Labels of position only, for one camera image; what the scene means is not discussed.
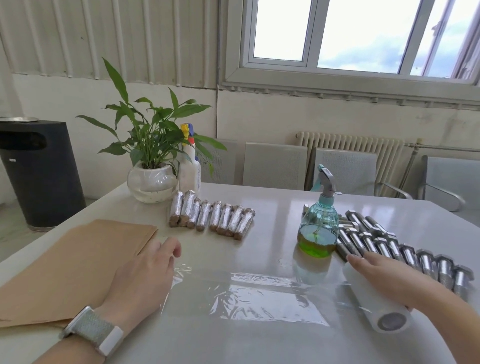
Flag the person's right hand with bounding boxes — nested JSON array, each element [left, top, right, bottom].
[[346, 251, 433, 313]]

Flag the person's left hand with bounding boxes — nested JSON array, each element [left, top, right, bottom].
[[97, 236, 183, 331]]

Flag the clear plastic wrap roll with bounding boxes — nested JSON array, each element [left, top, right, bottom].
[[160, 260, 414, 335]]

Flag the person's right forearm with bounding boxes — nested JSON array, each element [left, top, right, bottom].
[[409, 279, 480, 364]]

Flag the person's left forearm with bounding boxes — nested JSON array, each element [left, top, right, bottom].
[[33, 327, 113, 364]]

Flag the row of bare steel bolts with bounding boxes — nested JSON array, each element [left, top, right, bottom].
[[335, 209, 474, 303]]

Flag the teal spray bottle green liquid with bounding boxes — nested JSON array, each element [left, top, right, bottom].
[[297, 164, 343, 259]]

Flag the row of foil-wrapped bolts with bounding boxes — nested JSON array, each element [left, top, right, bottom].
[[167, 190, 257, 241]]

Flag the round glass vase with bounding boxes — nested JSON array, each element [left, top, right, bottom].
[[126, 161, 179, 205]]

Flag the white spray bottle yellow trigger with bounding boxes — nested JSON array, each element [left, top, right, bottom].
[[178, 122, 202, 194]]

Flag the grey perforated metal chair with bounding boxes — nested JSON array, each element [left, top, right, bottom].
[[311, 147, 414, 200], [198, 138, 239, 185], [242, 141, 308, 190], [417, 154, 480, 213]]

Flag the brown paper sheets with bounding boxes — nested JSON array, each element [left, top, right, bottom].
[[0, 219, 159, 330]]

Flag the white grey wristwatch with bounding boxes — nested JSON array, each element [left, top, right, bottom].
[[59, 305, 125, 357]]

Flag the green leafy plant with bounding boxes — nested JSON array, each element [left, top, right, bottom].
[[76, 57, 228, 178]]

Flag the cream radiator pipe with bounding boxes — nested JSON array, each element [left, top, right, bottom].
[[397, 138, 480, 190]]

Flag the black trash bin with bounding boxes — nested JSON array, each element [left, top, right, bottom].
[[0, 116, 87, 232]]

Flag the white framed window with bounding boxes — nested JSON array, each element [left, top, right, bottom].
[[220, 0, 480, 103]]

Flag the cream wall radiator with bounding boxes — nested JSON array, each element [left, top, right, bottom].
[[295, 131, 406, 189]]

